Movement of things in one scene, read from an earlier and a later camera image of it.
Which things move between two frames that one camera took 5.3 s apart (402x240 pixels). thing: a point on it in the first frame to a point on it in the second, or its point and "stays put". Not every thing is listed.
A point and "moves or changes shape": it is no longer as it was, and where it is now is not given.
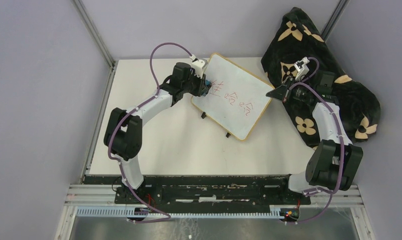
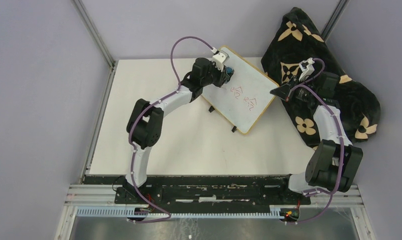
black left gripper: [202, 88] to [222, 76]
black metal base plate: [204, 191] stays put
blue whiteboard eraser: [208, 83] moves or changes shape
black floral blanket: [299, 36] stays put
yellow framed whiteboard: [237, 98] moves or changes shape
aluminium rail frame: [82, 195] stays put
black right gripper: [279, 93] stays put
